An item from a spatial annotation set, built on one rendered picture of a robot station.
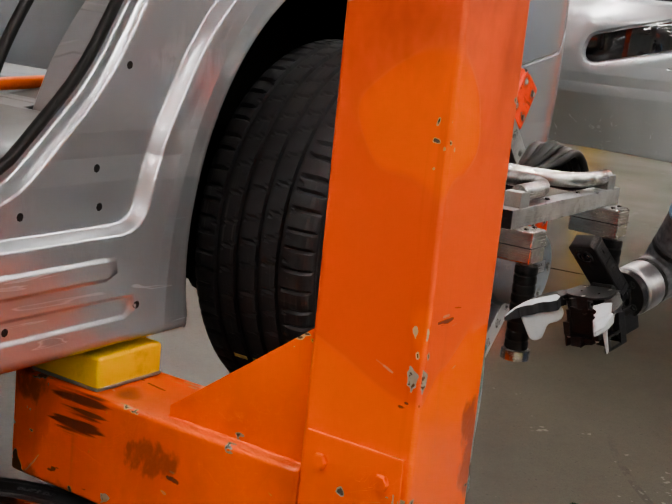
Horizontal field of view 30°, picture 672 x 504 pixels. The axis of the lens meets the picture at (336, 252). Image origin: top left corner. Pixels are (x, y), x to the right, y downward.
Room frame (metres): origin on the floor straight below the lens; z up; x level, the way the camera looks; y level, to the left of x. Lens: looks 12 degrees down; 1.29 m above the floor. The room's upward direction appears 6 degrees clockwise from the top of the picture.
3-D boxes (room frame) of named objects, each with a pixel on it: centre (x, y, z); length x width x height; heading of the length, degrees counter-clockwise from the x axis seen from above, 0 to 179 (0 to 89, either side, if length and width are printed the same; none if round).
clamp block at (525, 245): (1.86, -0.26, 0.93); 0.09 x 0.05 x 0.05; 57
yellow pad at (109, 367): (1.78, 0.34, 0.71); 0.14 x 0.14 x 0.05; 57
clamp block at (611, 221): (2.15, -0.45, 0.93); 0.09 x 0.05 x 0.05; 57
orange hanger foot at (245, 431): (1.69, 0.19, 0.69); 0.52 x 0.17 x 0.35; 57
